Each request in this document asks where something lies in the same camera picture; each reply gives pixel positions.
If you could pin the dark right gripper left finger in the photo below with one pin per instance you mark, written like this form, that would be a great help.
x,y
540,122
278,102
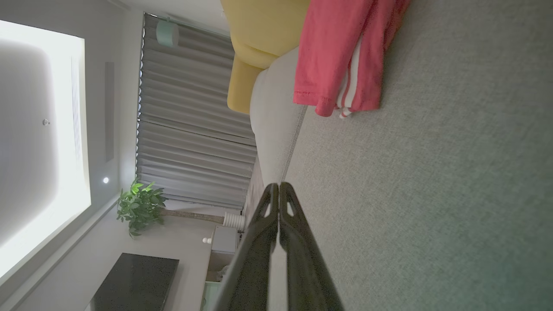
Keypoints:
x,y
252,268

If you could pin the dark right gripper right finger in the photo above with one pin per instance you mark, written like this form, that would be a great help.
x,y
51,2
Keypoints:
x,y
304,276

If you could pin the red white lettered jersey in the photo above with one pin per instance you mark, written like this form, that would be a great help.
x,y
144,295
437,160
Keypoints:
x,y
328,52

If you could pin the white low cabinet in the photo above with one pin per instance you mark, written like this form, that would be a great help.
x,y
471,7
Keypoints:
x,y
224,242

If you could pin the white ribbed plant pot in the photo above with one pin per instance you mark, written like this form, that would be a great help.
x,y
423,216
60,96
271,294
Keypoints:
x,y
234,220

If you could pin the small white ornament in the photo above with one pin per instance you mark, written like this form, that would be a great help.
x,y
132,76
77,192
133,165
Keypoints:
x,y
207,239

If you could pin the black flat television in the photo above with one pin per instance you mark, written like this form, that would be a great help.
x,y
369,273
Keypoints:
x,y
134,285

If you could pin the green potted plant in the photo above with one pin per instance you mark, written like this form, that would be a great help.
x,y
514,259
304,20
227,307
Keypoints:
x,y
140,207

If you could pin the light grey sofa backrest cushion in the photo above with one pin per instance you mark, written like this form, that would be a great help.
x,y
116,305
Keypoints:
x,y
276,121

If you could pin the grey pleated curtain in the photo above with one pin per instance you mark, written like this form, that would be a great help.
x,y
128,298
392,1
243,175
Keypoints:
x,y
190,121

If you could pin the grey fabric sofa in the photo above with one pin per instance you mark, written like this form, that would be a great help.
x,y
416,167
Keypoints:
x,y
432,172

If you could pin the small yellow cushion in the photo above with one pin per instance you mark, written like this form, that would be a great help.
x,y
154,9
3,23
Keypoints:
x,y
242,86

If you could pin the large yellow cushion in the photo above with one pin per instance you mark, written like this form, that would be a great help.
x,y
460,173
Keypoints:
x,y
268,26

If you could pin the mint green pendant lamp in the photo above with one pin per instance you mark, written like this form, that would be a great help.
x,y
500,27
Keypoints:
x,y
167,33

